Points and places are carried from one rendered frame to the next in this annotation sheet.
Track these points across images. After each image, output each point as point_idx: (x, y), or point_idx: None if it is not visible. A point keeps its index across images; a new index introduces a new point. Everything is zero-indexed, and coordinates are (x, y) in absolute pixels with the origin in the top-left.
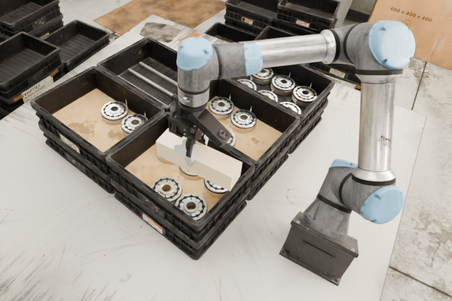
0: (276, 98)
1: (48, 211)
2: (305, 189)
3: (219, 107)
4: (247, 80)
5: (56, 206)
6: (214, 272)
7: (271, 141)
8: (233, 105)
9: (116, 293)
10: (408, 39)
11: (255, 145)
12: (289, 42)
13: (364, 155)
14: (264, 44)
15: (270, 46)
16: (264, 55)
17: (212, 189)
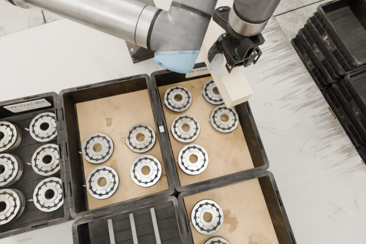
0: (37, 150)
1: (302, 194)
2: (101, 78)
3: (108, 178)
4: (36, 202)
5: (294, 195)
6: None
7: (96, 111)
8: (91, 172)
9: (277, 98)
10: None
11: (114, 116)
12: None
13: None
14: (122, 0)
15: None
16: None
17: (189, 93)
